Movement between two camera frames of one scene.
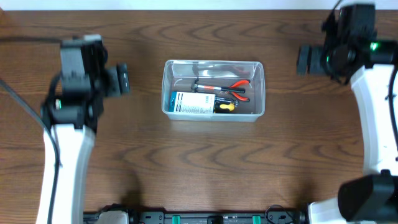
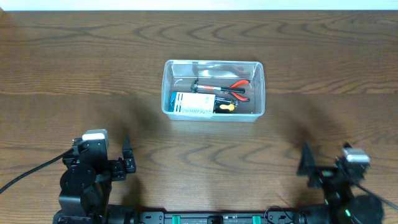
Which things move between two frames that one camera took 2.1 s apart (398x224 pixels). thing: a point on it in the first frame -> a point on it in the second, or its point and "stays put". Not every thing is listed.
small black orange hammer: (195, 87) stays put
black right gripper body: (328, 63) -> (320, 178)
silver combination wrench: (236, 101) stays put
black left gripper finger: (123, 78) -> (129, 157)
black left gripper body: (123, 78) -> (119, 168)
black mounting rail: (295, 216) stays put
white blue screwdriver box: (190, 102) stays put
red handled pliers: (237, 83) stays put
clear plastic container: (213, 90) stays put
